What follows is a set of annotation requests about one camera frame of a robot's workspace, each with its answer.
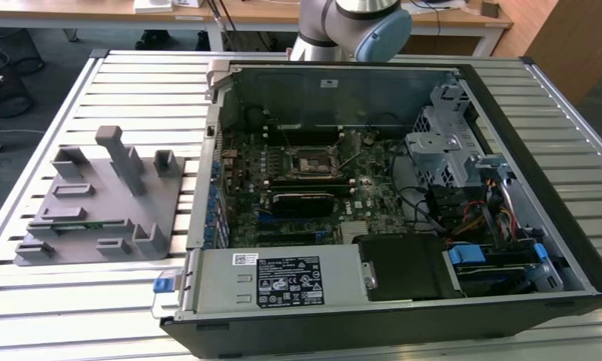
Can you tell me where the black RAM slot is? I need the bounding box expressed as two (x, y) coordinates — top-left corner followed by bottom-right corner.
(269, 189), (356, 196)
(269, 184), (356, 192)
(263, 126), (343, 133)
(264, 135), (343, 141)
(269, 180), (356, 187)
(263, 130), (343, 137)
(269, 175), (356, 183)

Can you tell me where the silver power supply unit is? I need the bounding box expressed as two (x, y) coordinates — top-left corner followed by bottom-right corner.
(172, 244), (371, 315)

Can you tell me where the black expansion slot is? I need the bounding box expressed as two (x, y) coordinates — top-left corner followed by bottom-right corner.
(256, 232), (318, 244)

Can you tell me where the black graphics card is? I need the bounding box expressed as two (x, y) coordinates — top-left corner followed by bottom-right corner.
(268, 191), (340, 220)

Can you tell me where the wooden cabinet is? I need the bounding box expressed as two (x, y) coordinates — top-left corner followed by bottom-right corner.
(491, 0), (602, 108)

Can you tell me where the white cardboard box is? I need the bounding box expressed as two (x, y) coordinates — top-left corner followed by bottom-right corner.
(132, 0), (176, 15)

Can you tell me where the black mesh waste bin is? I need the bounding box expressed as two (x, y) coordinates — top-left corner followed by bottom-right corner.
(2, 29), (46, 75)
(0, 73), (34, 120)

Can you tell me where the silver chipset heatsink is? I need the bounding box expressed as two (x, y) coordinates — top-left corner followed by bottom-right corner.
(339, 220), (371, 238)

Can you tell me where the green motherboard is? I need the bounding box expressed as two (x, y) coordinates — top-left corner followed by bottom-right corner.
(219, 126), (412, 250)

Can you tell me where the thin metal locking lever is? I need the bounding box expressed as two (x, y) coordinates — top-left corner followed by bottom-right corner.
(336, 148), (378, 173)
(277, 124), (296, 150)

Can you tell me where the silver metal drive cage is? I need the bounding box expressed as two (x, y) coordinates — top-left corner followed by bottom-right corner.
(403, 83), (514, 190)

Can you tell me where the black internal cable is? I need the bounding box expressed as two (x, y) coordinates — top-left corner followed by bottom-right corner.
(386, 141), (418, 211)

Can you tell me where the black cable bundle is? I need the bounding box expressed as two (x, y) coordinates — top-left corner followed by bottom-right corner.
(415, 184), (501, 244)

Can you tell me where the green RAM stick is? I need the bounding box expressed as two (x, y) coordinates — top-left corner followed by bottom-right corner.
(52, 222), (107, 231)

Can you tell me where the grey parts rack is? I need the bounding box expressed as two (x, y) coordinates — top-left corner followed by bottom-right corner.
(12, 125), (188, 268)

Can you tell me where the black PC case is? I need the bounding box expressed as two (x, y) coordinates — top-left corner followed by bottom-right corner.
(149, 56), (602, 360)

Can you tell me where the wooden desk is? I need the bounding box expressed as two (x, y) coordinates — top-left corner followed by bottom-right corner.
(204, 0), (515, 57)
(0, 0), (216, 52)

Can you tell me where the hard disk in blue carrier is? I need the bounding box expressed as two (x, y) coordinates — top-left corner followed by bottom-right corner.
(443, 242), (539, 296)

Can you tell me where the orange wire bundle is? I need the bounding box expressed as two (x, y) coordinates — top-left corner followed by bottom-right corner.
(450, 201), (489, 241)

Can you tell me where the yellow wire bundle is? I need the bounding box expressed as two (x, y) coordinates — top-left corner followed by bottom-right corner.
(495, 208), (517, 241)

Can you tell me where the CPU socket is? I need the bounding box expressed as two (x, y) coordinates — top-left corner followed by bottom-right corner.
(286, 145), (346, 181)

